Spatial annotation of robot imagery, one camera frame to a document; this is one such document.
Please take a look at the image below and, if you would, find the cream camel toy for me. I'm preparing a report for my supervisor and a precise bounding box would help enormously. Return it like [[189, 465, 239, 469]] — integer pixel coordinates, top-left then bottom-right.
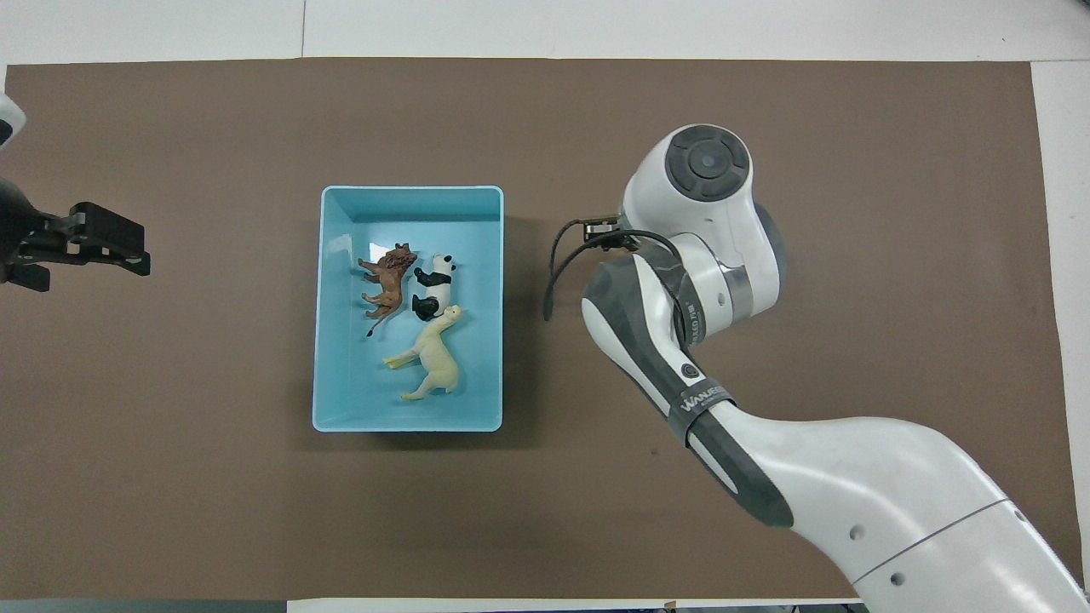
[[381, 304, 466, 403]]

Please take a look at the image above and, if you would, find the brown lion toy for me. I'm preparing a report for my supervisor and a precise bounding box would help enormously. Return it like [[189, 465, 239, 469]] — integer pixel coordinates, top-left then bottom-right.
[[357, 242, 420, 339]]

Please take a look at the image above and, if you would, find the light blue storage box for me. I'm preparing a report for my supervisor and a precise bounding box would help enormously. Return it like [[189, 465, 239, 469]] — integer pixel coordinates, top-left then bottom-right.
[[312, 185, 505, 433]]

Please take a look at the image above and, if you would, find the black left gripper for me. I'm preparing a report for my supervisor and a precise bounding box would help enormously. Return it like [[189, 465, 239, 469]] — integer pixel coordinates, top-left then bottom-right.
[[3, 201, 152, 293]]

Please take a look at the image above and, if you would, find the black and white panda toy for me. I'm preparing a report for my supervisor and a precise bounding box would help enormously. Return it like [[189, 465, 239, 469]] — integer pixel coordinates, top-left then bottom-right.
[[411, 252, 459, 323]]

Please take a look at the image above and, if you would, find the brown table mat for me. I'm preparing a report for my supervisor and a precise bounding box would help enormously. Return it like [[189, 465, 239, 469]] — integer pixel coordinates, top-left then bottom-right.
[[0, 57, 1087, 601]]

